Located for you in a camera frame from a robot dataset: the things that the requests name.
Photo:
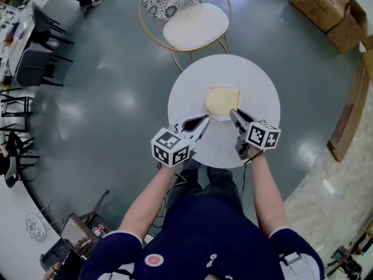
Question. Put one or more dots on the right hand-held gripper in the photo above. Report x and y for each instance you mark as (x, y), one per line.
(262, 136)

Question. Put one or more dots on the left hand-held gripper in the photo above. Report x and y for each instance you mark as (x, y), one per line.
(170, 147)

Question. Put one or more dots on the person's right forearm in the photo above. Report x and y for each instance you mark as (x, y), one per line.
(266, 191)

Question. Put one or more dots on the person's left forearm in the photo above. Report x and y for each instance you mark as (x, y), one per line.
(151, 197)

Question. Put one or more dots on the person's dark trousers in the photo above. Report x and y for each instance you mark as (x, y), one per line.
(215, 182)

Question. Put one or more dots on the floral backed white chair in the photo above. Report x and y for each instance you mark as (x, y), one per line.
(186, 19)

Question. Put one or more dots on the long wooden board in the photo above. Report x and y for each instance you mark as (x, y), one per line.
(352, 109)

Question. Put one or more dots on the navy blue shirt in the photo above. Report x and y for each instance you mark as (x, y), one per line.
(204, 244)

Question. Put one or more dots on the small brown cardboard box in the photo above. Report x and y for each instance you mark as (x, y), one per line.
(348, 31)

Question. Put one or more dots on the round red white badge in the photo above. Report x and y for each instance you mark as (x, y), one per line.
(153, 260)

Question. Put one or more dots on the large brown cardboard box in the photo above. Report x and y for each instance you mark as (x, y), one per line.
(320, 1)

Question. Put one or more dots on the red drink can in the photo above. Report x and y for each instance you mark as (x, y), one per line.
(99, 231)

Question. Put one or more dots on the dark wicker basket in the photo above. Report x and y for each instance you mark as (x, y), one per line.
(78, 232)

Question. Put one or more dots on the grey upholstered chair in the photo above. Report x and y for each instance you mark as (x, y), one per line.
(43, 22)
(32, 66)

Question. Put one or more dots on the black office chair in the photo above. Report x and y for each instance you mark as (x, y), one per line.
(17, 159)

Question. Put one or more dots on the cluttered white table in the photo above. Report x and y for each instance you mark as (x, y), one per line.
(11, 34)

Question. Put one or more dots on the black metal stool frame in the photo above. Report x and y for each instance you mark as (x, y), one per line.
(14, 109)

